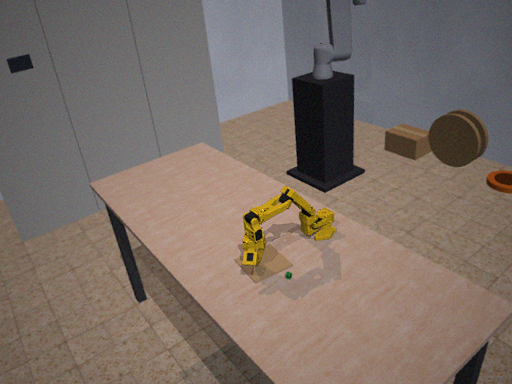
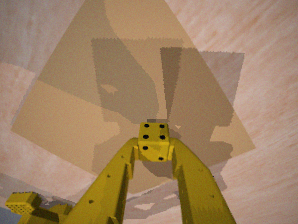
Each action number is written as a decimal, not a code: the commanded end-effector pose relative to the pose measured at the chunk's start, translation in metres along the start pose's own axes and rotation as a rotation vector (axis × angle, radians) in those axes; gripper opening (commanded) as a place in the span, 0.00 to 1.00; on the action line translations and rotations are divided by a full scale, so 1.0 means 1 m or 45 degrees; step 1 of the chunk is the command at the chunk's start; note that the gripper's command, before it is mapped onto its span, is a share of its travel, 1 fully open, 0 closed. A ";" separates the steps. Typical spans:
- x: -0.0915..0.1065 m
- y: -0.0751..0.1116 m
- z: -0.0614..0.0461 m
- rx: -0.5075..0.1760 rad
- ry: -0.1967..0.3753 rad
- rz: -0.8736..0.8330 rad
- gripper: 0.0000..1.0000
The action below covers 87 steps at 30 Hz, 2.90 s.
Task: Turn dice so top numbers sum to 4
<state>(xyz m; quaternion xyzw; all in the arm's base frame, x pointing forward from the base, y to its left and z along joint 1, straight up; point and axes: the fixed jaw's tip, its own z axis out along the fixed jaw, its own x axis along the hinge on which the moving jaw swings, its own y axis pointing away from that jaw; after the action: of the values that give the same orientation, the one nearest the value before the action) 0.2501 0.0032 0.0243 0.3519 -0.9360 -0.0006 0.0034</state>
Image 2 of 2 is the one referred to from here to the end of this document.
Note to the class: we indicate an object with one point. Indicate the yellow die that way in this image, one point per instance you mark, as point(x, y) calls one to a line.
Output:
point(153, 142)

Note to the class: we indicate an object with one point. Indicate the tan square mat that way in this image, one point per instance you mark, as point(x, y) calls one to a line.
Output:
point(118, 64)

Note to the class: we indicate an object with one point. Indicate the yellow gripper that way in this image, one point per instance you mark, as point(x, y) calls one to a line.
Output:
point(201, 200)

